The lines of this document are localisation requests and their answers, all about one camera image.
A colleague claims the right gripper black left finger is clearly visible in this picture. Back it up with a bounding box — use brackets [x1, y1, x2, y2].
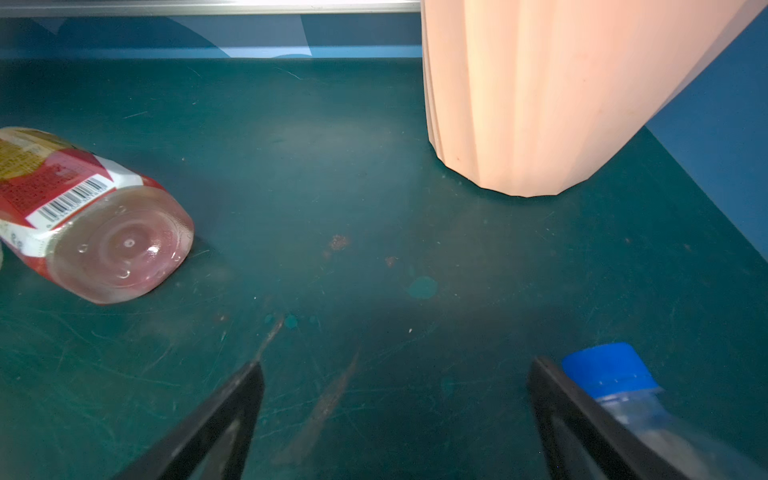
[114, 361, 265, 479]

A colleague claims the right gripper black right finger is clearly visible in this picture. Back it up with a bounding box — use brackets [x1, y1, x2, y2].
[527, 356, 685, 479]

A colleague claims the red yellow label bottle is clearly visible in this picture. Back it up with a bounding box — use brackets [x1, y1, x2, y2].
[1, 127, 194, 305]

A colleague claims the blue cap pepsi bottle right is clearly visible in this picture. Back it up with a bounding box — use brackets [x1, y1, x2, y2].
[562, 342, 767, 479]

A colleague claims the pink ribbed flower pot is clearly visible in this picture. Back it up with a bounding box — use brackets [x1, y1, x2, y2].
[421, 1, 765, 197]

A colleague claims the aluminium back frame rail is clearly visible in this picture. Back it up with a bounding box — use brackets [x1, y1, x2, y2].
[1, 0, 421, 18]

